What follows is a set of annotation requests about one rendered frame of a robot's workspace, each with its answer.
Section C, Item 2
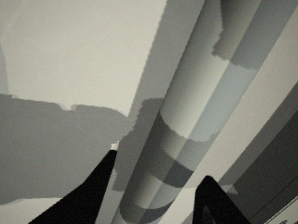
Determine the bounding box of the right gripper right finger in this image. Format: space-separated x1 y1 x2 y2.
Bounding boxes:
192 175 251 224

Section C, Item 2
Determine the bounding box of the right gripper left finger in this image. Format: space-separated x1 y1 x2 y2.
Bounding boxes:
28 149 117 224

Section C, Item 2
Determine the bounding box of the white long tube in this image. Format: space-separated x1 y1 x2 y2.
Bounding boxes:
111 0 298 224

